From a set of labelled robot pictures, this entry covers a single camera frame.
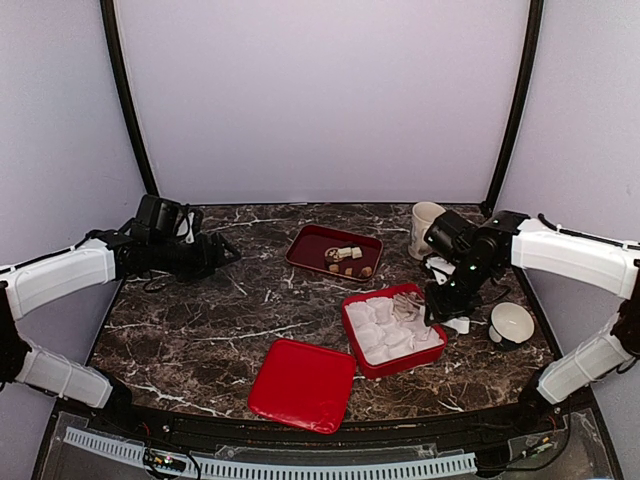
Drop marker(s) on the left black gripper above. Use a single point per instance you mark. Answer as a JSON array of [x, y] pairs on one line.
[[204, 263]]

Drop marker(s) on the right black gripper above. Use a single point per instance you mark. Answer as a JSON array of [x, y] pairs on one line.
[[443, 310]]

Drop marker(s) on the metal tongs white handles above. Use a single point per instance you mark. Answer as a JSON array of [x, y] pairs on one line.
[[409, 307]]

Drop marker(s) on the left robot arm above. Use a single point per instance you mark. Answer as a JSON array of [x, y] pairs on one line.
[[100, 258]]

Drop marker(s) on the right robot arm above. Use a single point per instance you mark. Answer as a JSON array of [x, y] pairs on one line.
[[511, 239]]

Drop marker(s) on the white bowl dark base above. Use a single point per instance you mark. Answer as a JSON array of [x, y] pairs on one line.
[[510, 326]]

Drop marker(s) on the cream mug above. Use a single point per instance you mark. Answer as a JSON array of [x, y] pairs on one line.
[[423, 215]]

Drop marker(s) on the red box with liners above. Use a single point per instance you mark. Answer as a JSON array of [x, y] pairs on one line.
[[382, 345]]

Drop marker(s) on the dark red tray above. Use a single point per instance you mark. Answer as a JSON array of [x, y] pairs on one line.
[[308, 248]]

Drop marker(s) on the red box lid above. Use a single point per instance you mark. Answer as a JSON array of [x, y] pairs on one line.
[[303, 385]]

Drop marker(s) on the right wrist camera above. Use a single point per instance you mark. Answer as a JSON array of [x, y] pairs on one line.
[[450, 236]]

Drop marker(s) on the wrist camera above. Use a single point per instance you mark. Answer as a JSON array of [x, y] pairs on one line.
[[450, 236], [155, 219]]

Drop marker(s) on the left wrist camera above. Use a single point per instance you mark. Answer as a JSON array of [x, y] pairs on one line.
[[155, 219]]

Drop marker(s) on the left black frame post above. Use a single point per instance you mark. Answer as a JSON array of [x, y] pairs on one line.
[[118, 67]]

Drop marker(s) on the black frame post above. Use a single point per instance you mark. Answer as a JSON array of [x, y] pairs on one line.
[[519, 98], [118, 67]]

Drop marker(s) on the grey cable duct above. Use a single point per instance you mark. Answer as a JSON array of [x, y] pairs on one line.
[[255, 463]]

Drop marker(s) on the right black frame post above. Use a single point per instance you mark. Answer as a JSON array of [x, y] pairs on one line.
[[519, 98]]

